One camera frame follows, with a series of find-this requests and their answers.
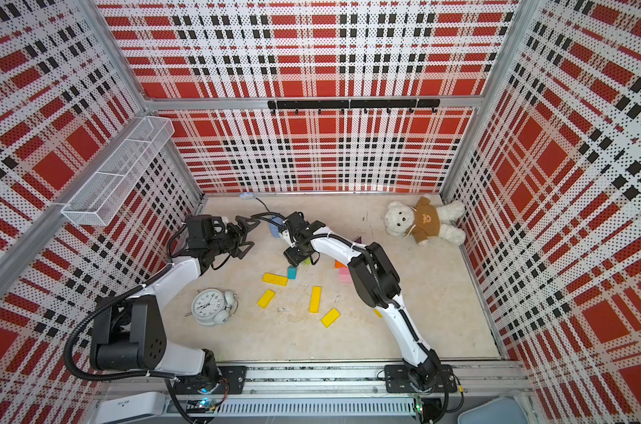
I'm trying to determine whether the black wall hook rail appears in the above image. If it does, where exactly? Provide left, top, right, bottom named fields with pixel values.
left=267, top=98, right=442, bottom=112

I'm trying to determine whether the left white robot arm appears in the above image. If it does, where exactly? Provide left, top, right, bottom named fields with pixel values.
left=63, top=215, right=259, bottom=392

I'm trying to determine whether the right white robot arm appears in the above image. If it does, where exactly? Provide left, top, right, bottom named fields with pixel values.
left=278, top=212, right=442, bottom=392

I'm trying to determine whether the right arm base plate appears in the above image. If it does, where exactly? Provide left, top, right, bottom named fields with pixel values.
left=384, top=363, right=458, bottom=394

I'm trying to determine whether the teal triangle block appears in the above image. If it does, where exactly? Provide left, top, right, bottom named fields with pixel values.
left=287, top=266, right=297, bottom=280

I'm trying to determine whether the yellow upright block centre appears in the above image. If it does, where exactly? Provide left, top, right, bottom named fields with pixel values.
left=309, top=286, right=322, bottom=314

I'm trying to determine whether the white twin-bell alarm clock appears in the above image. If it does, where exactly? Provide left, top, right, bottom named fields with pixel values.
left=187, top=288, right=239, bottom=327

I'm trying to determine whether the yellow block upper left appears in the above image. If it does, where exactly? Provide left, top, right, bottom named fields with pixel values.
left=261, top=273, right=289, bottom=286

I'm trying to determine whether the yellow block bottom centre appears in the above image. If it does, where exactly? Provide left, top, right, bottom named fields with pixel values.
left=322, top=308, right=341, bottom=328

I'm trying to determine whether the yellow block lower left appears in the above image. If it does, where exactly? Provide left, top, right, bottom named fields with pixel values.
left=257, top=289, right=276, bottom=309

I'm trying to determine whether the white teddy bear brown hoodie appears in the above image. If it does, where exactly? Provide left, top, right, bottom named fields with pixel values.
left=383, top=194, right=466, bottom=247

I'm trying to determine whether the white box bottom left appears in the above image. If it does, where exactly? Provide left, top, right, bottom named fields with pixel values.
left=94, top=391, right=165, bottom=424

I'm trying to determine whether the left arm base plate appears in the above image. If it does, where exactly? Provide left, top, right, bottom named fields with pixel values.
left=173, top=366, right=247, bottom=396

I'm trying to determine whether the grey bin bottom right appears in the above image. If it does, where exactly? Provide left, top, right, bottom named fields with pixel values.
left=458, top=397, right=529, bottom=424

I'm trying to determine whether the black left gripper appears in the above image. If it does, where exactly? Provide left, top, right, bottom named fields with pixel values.
left=206, top=216, right=260, bottom=259

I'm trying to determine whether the blue plastic toy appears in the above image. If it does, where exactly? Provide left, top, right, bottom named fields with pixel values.
left=269, top=217, right=283, bottom=238

